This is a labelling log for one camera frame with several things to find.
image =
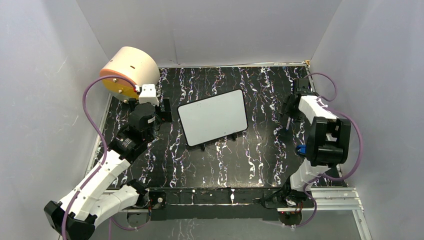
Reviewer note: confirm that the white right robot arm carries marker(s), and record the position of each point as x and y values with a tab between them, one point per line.
326	145

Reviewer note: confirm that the aluminium frame rail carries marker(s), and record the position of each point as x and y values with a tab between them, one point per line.
337	198

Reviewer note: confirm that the blue whiteboard eraser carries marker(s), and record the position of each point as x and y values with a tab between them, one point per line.
300	150

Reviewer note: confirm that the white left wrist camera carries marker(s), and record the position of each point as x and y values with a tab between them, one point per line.
148	94

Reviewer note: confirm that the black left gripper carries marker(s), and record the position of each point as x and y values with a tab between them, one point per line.
164	116

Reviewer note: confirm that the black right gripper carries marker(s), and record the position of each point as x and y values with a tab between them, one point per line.
285	109

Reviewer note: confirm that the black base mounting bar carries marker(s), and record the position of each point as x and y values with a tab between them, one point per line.
265	203

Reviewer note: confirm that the beige and orange cylinder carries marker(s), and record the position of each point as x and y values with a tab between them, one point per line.
133	64

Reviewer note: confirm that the blue and white marker pen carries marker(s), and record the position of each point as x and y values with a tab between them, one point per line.
288	122

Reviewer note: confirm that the small black-framed whiteboard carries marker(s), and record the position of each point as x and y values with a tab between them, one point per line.
214	117

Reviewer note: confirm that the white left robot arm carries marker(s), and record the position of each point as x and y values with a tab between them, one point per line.
76	215

